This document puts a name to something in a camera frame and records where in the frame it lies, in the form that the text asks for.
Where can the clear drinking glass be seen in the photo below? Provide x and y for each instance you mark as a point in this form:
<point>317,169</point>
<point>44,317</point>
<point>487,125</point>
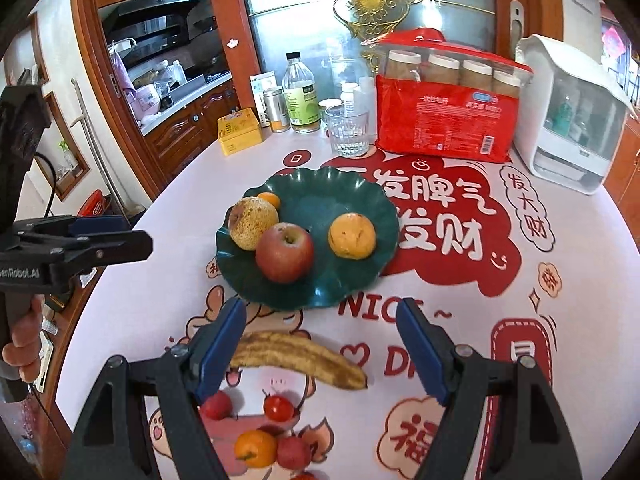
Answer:
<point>348,135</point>

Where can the silver can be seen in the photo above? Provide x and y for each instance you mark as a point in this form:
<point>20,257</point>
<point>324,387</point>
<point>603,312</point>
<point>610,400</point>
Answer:
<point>276,109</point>

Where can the speckled yellow pear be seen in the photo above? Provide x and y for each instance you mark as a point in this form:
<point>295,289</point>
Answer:
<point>249,218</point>

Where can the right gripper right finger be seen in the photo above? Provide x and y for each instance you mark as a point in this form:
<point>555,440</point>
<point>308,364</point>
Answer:
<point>530,438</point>

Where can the red tomato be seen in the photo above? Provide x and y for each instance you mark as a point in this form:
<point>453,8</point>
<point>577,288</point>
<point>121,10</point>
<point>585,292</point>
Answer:
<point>305,475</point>

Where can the red apple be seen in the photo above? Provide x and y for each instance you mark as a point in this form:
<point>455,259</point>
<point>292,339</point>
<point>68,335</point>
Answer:
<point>285,253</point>

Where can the white carton box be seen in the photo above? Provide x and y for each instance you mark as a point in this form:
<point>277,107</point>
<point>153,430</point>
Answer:
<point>259,84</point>

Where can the small glass jar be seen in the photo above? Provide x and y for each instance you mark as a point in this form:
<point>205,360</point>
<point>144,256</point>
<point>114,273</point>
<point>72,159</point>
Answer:
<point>327,104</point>

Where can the red bucket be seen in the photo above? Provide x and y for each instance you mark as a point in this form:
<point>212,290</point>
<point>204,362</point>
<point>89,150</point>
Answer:
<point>94,205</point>

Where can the small orange mandarin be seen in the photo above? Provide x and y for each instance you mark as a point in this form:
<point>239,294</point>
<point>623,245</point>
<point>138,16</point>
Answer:
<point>271,198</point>

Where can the white countertop appliance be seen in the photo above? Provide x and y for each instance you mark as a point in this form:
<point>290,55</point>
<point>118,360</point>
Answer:
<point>571,115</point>

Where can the green scalloped plate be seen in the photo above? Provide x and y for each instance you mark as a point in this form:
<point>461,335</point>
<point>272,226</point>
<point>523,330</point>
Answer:
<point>313,199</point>

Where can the orange mandarin on table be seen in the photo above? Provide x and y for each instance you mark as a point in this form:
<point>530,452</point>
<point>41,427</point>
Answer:
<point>256,449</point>

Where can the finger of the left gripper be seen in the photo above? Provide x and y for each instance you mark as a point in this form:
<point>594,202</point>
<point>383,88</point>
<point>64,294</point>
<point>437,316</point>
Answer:
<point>73,226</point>
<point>99,248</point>

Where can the yellow orange on plate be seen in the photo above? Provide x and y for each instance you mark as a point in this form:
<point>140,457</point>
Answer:
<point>352,236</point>

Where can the overripe brown banana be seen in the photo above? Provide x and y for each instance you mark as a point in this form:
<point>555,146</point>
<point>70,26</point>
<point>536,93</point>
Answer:
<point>299,354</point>

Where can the person's left hand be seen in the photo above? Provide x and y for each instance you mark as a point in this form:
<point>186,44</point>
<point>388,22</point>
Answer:
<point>22,352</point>

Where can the green label glass bottle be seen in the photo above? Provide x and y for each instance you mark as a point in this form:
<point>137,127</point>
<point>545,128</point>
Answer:
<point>299,88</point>

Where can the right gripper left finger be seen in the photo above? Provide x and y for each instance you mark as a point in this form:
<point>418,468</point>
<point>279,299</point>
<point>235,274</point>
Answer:
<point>111,439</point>

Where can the yellow box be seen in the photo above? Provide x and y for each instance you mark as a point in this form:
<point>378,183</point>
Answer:
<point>238,131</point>

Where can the cherry tomato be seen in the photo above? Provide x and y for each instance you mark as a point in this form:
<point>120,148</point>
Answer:
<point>278,408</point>

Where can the red lychee fruit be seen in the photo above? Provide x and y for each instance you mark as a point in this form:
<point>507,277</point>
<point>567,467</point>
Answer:
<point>293,453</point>
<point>217,407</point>

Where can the red paper cup package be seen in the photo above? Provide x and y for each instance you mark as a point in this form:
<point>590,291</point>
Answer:
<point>437,98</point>

